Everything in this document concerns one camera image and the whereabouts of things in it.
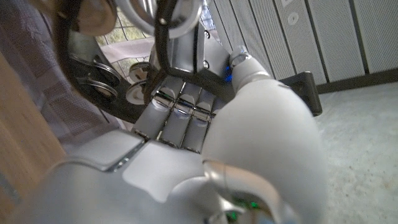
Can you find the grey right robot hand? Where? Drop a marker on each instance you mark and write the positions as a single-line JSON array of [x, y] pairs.
[[264, 140]]

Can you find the printed window backdrop cloth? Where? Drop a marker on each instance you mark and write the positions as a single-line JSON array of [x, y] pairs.
[[31, 46]]

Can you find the black half-moon tambourine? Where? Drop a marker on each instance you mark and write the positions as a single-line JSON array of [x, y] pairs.
[[124, 112]]

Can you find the round white ceiling fixture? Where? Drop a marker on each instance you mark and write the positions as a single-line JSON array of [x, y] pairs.
[[293, 18]]

